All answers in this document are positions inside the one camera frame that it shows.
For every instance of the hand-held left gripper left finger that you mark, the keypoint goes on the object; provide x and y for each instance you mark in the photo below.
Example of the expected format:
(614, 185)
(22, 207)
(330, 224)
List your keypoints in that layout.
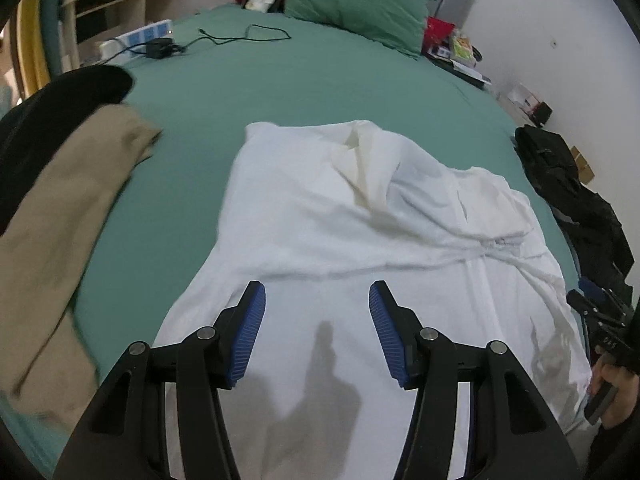
(247, 330)

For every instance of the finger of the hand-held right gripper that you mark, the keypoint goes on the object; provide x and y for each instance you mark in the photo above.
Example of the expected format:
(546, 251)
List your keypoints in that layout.
(585, 305)
(607, 296)

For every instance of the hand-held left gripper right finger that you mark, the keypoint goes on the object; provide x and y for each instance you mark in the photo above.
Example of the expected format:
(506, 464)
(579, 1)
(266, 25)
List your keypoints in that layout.
(387, 330)

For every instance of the white hooded jacket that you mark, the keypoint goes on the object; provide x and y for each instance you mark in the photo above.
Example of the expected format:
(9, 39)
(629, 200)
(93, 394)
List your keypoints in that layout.
(320, 220)

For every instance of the person's right hand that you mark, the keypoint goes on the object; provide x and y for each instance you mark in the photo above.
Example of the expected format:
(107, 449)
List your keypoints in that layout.
(622, 395)

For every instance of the black jacket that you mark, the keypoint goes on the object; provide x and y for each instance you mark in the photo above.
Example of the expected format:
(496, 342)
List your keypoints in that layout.
(595, 230)

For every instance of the cardboard boxes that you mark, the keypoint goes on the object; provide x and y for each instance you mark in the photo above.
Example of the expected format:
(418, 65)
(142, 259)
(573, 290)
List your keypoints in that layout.
(582, 165)

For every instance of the black speaker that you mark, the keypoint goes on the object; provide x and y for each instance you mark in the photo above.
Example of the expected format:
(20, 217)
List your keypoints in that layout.
(542, 116)

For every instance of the white box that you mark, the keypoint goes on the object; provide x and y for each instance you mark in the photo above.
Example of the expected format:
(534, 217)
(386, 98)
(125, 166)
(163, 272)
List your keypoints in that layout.
(520, 97)

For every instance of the beige pants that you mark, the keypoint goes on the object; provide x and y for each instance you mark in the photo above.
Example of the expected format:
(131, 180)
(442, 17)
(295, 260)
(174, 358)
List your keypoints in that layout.
(65, 200)

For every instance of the green snack bag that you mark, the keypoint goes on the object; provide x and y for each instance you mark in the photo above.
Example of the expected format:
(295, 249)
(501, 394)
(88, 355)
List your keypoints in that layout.
(462, 45)

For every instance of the black folded garment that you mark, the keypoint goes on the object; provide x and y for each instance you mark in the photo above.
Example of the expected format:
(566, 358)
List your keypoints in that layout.
(50, 110)

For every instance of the red pillow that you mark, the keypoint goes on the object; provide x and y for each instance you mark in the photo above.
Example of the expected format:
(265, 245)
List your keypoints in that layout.
(437, 32)

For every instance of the white and blue power strip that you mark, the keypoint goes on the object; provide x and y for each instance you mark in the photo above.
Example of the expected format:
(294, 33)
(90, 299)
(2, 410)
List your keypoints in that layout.
(150, 32)

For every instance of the green pillow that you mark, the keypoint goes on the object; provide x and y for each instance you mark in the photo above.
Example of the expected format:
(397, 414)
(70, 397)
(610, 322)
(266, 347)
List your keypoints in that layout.
(360, 5)

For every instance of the yellow curtain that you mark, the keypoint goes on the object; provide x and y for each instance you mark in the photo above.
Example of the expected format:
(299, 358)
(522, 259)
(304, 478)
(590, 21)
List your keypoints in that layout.
(32, 35)

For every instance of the teal curtain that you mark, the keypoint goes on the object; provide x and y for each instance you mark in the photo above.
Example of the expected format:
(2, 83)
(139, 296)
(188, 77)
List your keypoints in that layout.
(52, 10)

